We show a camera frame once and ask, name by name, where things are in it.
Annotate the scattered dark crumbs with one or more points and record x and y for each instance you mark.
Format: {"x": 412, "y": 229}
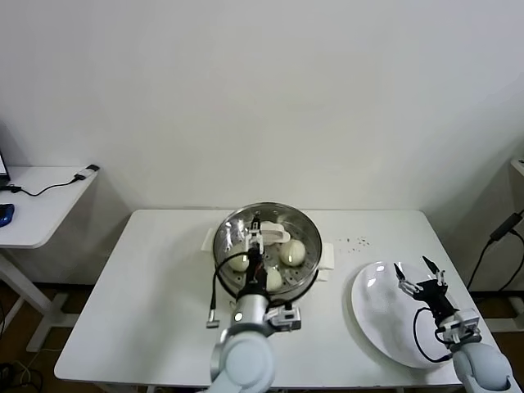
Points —
{"x": 362, "y": 242}

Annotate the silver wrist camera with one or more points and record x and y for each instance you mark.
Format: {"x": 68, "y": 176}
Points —
{"x": 286, "y": 318}
{"x": 466, "y": 325}

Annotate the large white plate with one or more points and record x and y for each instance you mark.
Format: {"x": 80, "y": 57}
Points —
{"x": 376, "y": 311}

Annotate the white side desk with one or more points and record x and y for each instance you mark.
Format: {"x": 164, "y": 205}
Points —
{"x": 518, "y": 172}

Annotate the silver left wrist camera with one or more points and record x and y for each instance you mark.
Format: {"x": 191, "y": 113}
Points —
{"x": 286, "y": 318}

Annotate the white side table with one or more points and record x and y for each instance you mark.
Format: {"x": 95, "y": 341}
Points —
{"x": 41, "y": 221}

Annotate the white steamed baozi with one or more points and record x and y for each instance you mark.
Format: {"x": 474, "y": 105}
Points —
{"x": 274, "y": 280}
{"x": 292, "y": 253}
{"x": 237, "y": 262}

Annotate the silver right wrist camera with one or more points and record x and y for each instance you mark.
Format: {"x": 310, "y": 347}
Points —
{"x": 466, "y": 325}

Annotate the perforated steel steamer basket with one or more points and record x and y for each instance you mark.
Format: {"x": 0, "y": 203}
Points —
{"x": 313, "y": 282}

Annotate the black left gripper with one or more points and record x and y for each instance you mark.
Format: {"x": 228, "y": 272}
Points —
{"x": 256, "y": 270}

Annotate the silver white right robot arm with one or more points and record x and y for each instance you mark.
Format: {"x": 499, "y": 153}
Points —
{"x": 483, "y": 364}

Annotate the dark laptop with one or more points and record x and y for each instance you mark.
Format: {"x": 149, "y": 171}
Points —
{"x": 3, "y": 163}

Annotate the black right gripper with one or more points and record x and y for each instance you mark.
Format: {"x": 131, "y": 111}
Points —
{"x": 436, "y": 299}

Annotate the blue computer mouse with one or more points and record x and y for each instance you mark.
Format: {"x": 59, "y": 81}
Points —
{"x": 6, "y": 215}

